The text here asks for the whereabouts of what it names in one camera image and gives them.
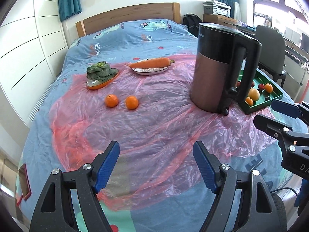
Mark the grey black chair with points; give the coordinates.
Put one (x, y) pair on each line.
(272, 55)

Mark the white printer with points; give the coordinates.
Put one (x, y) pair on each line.
(216, 8)

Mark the orange back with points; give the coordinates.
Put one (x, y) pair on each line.
(111, 101)

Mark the blue cartoon bedsheet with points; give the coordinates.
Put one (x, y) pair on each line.
(127, 43)

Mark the black and copper kettle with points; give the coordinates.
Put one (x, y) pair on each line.
(224, 57)

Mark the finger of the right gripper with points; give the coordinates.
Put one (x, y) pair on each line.
(270, 126)
(293, 110)

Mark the red phone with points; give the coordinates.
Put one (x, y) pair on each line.
(24, 184)

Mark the large carrot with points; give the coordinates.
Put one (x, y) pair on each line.
(152, 63)

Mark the large orange front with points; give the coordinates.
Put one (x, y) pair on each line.
(268, 88)

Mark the wooden dresser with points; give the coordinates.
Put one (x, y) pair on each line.
(219, 19)

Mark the green tray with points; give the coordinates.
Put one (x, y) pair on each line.
(261, 103)

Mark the small orange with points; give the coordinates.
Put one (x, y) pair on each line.
(249, 101)

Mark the yellow apple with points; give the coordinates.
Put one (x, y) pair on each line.
(254, 94)

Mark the black backpack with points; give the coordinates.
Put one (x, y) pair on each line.
(192, 21)

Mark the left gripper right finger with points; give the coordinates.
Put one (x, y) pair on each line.
(259, 209)

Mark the white wardrobe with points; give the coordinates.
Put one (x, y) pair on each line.
(33, 49)

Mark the pink plastic sheet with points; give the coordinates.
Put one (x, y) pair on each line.
(156, 138)

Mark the wooden headboard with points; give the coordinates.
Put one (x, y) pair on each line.
(129, 13)

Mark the white oval plate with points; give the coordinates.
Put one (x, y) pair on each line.
(149, 71)

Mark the green leafy vegetable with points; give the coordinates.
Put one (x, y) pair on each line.
(101, 71)

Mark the orange oval dish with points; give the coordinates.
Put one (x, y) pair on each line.
(96, 84)

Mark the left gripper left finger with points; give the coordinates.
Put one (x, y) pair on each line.
(54, 209)

